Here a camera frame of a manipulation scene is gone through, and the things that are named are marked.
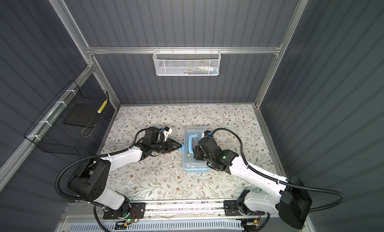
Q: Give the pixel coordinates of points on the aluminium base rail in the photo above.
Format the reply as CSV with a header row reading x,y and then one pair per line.
x,y
167,208

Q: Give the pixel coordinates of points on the light blue plastic tool box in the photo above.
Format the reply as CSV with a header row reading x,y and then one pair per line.
x,y
195,166

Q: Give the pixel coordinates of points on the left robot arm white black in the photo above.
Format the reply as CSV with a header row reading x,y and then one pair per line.
x,y
89,180

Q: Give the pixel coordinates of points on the items in white basket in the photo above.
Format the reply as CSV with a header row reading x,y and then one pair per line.
x,y
210,70

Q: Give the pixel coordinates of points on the yellow green tube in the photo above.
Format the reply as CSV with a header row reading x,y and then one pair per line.
x,y
102,106

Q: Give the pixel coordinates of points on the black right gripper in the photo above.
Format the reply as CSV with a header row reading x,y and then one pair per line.
x,y
197,152

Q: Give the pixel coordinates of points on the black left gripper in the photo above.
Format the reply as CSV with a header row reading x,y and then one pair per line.
x,y
178,145

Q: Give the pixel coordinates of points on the white wire mesh basket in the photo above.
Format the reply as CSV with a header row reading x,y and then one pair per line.
x,y
168,64

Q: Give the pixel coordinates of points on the black pad in basket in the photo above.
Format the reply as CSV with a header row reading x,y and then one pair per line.
x,y
82,115

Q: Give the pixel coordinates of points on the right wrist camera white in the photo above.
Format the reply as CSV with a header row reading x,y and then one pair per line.
x,y
207,133

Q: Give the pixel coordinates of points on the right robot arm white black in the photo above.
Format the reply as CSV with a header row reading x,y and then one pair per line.
x,y
291,204

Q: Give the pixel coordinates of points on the clear tool box lid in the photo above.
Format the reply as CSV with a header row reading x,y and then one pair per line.
x,y
195,141

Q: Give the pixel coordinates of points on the black wire mesh basket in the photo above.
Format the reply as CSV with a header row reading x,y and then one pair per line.
x,y
70,126

